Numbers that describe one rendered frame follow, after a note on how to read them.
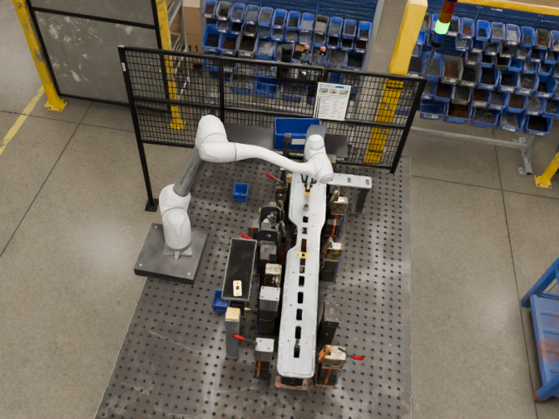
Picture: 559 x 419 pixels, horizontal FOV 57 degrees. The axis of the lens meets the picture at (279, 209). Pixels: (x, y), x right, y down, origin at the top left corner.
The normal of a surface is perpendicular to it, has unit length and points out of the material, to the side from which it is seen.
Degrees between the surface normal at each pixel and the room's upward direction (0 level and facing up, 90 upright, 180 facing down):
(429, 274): 0
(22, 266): 0
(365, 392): 0
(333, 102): 90
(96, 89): 94
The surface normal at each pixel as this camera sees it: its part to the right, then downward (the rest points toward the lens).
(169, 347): 0.07, -0.62
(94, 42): -0.16, 0.75
